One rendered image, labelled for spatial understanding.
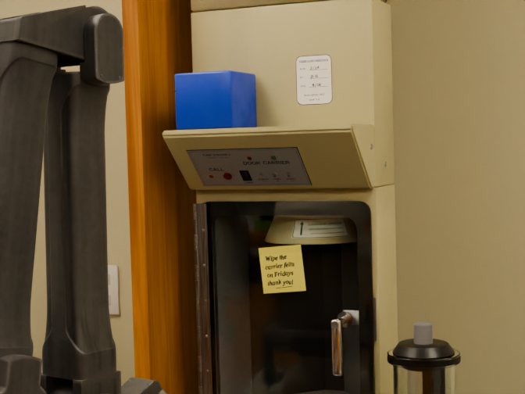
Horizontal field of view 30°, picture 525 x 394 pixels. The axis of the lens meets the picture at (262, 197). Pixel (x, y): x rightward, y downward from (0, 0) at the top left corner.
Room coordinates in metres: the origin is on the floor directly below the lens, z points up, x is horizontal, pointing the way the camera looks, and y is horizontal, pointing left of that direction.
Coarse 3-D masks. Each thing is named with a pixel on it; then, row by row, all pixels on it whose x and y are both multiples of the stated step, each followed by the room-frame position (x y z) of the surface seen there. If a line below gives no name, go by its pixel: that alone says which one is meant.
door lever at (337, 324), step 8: (344, 312) 1.56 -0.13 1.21; (336, 320) 1.51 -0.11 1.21; (344, 320) 1.54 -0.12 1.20; (352, 320) 1.55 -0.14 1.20; (336, 328) 1.51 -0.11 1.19; (336, 336) 1.51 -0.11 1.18; (336, 344) 1.51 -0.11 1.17; (336, 352) 1.51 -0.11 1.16; (336, 360) 1.51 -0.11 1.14; (336, 368) 1.51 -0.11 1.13
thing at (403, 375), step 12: (408, 360) 1.41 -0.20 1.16; (420, 360) 1.40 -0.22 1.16; (432, 360) 1.40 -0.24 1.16; (444, 360) 1.40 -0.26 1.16; (396, 372) 1.44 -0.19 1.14; (408, 372) 1.42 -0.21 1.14; (420, 372) 1.41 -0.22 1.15; (432, 372) 1.41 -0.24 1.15; (444, 372) 1.41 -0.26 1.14; (396, 384) 1.44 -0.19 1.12; (408, 384) 1.42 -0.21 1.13; (420, 384) 1.41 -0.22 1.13; (432, 384) 1.41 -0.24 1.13; (444, 384) 1.41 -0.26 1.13
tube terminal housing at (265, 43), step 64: (192, 64) 1.68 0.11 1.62; (256, 64) 1.63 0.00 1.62; (384, 64) 1.61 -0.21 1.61; (384, 128) 1.60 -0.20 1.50; (256, 192) 1.63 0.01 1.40; (320, 192) 1.59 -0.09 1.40; (384, 192) 1.59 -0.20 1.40; (384, 256) 1.59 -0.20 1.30; (384, 320) 1.58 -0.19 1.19; (384, 384) 1.57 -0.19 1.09
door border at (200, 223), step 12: (204, 204) 1.66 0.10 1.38; (204, 216) 1.66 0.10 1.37; (204, 228) 1.66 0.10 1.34; (204, 240) 1.66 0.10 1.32; (204, 252) 1.66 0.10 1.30; (204, 264) 1.66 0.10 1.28; (204, 276) 1.66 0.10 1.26; (204, 288) 1.66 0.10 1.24; (204, 300) 1.66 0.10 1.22; (204, 312) 1.66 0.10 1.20; (204, 324) 1.66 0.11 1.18; (204, 336) 1.66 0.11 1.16; (204, 348) 1.66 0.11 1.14; (204, 360) 1.66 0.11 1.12; (204, 372) 1.66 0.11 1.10; (204, 384) 1.66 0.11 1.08
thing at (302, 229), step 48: (240, 240) 1.63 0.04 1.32; (288, 240) 1.60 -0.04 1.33; (336, 240) 1.56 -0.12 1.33; (240, 288) 1.63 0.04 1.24; (336, 288) 1.56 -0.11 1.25; (240, 336) 1.63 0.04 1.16; (288, 336) 1.60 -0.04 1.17; (240, 384) 1.63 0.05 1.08; (288, 384) 1.60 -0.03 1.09; (336, 384) 1.57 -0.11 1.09
